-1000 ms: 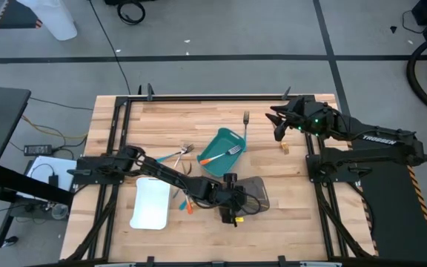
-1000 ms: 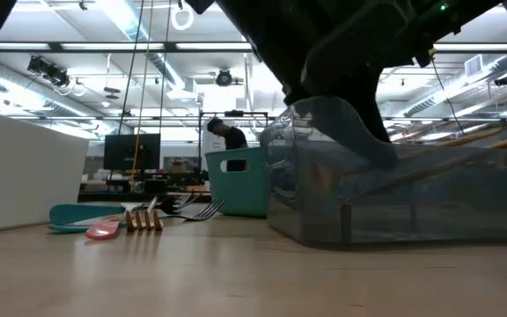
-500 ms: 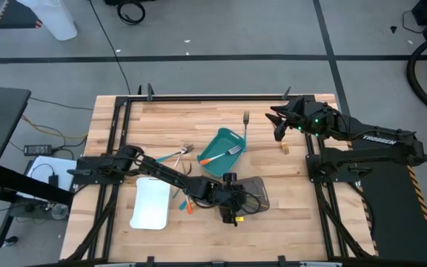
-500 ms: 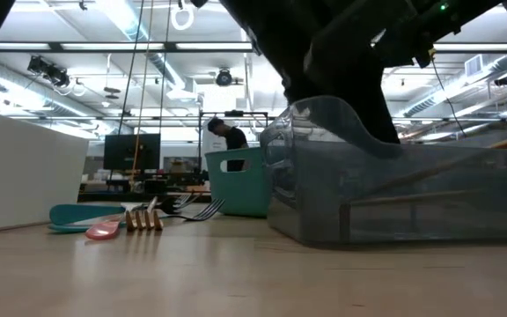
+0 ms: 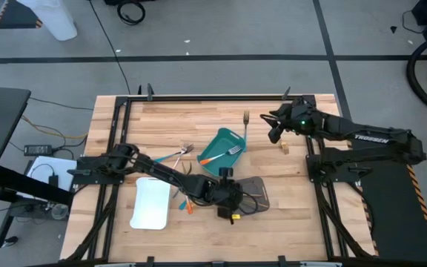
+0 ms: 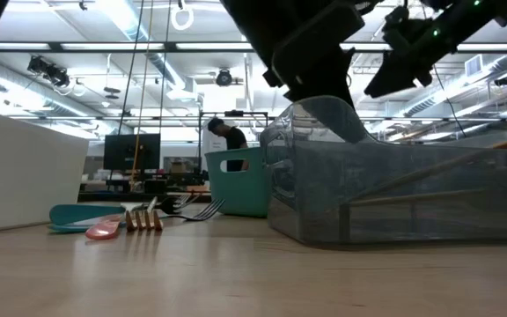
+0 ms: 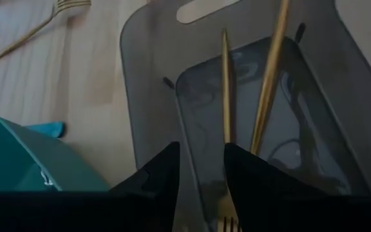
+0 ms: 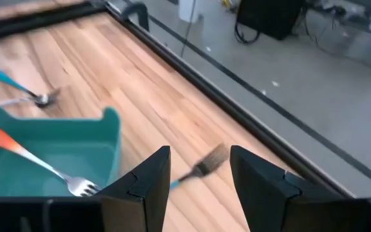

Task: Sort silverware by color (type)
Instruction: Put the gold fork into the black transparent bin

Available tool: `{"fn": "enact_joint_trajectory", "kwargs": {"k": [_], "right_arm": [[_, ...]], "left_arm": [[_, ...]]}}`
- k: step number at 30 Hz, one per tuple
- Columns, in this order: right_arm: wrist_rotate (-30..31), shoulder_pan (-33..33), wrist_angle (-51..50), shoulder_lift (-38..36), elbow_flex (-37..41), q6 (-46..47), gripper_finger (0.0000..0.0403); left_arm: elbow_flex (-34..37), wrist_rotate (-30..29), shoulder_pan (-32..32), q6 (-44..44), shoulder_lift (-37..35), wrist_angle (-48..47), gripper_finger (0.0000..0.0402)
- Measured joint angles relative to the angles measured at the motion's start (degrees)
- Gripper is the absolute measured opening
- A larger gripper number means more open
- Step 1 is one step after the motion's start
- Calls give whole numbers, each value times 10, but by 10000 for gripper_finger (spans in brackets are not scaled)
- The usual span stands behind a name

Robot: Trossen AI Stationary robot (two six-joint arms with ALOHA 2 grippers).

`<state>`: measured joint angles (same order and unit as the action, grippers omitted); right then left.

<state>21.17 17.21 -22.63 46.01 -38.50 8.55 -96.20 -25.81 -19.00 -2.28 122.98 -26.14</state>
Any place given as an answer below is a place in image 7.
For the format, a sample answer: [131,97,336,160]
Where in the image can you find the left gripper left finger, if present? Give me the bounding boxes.
[109,142,182,232]

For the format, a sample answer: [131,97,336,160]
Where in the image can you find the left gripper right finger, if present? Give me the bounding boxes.
[224,143,327,232]

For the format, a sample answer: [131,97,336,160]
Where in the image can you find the grey translucent plastic bin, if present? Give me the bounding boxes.
[119,0,371,232]

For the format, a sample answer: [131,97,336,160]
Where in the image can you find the gold fork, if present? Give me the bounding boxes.
[217,28,242,232]
[0,0,92,65]
[249,0,291,154]

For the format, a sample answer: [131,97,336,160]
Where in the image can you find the teal plastic bin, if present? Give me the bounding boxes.
[0,111,109,197]

